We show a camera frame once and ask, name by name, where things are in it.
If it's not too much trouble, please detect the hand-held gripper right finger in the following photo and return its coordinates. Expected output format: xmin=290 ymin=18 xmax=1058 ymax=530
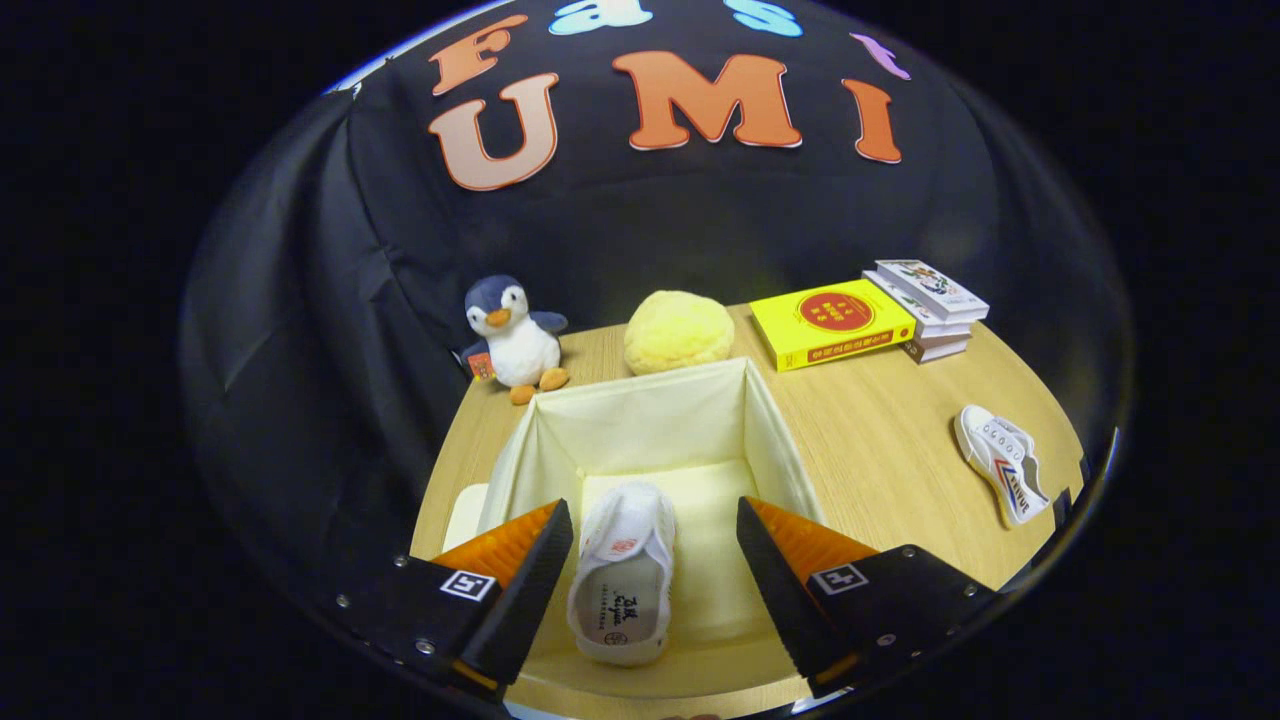
xmin=737 ymin=496 xmax=1002 ymax=700

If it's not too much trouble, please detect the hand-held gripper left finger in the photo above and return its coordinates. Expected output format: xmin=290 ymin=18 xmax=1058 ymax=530
xmin=335 ymin=499 xmax=575 ymax=703

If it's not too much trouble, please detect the white canvas shoe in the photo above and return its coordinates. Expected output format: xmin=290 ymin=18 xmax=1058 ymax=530
xmin=953 ymin=404 xmax=1051 ymax=528
xmin=567 ymin=482 xmax=678 ymax=668

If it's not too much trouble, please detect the cream fabric storage box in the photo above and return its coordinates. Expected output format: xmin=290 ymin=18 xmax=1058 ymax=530
xmin=440 ymin=357 xmax=829 ymax=717

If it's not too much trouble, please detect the penguin plush toy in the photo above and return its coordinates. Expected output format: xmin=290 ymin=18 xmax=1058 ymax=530
xmin=458 ymin=275 xmax=571 ymax=406

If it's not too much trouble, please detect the yellow book with red circle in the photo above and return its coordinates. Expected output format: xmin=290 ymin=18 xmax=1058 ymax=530
xmin=748 ymin=279 xmax=918 ymax=373

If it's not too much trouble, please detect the yellow round plush bun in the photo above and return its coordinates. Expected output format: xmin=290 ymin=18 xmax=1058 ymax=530
xmin=624 ymin=290 xmax=736 ymax=377

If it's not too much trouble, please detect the black backdrop cloth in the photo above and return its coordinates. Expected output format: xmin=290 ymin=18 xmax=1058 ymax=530
xmin=180 ymin=0 xmax=1136 ymax=601

